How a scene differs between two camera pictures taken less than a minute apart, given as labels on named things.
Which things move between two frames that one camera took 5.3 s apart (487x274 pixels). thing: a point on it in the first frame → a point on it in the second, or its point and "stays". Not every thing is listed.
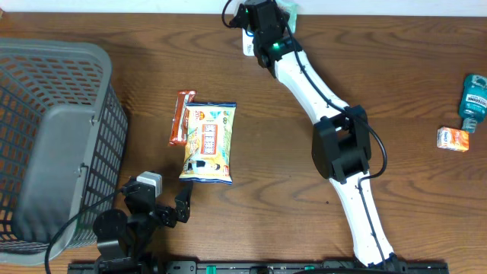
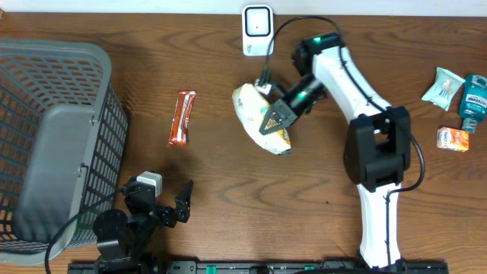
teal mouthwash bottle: x=472 y=106 stays
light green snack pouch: x=291 y=7 → x=446 y=86
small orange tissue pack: x=453 y=139 stays
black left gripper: x=168 y=218 stays
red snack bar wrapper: x=179 y=134 stays
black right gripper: x=280 y=16 → x=285 y=112
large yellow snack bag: x=208 y=141 → x=251 y=103
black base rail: x=263 y=267 stays
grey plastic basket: x=63 y=141 stays
